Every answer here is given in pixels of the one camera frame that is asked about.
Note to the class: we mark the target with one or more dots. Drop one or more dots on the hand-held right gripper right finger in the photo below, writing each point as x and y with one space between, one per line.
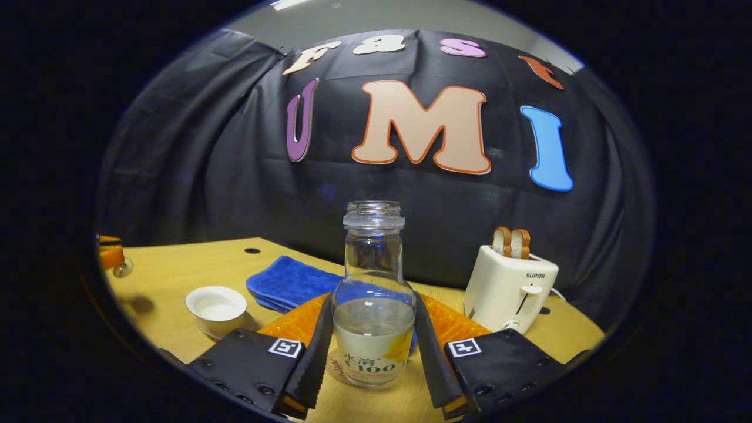
432 364

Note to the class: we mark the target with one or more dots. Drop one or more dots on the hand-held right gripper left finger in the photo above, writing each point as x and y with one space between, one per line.
314 364

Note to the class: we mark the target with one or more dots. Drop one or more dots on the toast bread slice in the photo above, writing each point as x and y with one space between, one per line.
502 242
521 244

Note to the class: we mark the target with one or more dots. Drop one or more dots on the white toaster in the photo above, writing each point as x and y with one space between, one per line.
499 288

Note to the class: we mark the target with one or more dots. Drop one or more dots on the black backdrop cloth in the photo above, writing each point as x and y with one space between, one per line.
205 176

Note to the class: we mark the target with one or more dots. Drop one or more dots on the cream ceramic saucer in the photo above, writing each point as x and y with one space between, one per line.
249 326

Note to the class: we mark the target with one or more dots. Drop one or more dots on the clear glass water bottle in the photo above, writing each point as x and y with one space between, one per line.
373 335

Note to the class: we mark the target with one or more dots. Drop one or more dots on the ceiling light panel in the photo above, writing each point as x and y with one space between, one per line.
288 4

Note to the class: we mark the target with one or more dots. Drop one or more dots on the cream ceramic teacup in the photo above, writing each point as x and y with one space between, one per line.
216 308

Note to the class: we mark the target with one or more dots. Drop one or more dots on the blue folded towel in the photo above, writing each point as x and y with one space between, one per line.
288 285

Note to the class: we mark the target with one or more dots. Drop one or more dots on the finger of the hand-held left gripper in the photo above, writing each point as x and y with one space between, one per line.
108 239
111 257

